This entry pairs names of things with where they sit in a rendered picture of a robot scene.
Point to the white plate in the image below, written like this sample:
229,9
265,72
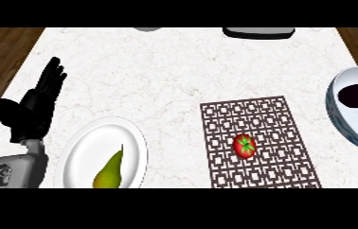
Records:
99,144

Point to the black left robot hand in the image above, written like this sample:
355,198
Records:
35,106

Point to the brown patterned placemat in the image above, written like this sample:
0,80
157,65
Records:
269,119

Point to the grey rounded object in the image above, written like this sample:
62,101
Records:
146,29

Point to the green pear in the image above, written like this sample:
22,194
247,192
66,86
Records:
109,172

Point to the white and blue bowl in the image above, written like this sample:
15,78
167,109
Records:
342,113

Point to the red tomato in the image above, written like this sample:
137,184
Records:
244,146

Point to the black and grey appliance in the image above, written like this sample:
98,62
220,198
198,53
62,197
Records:
257,33

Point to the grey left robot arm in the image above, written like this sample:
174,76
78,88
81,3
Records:
22,168

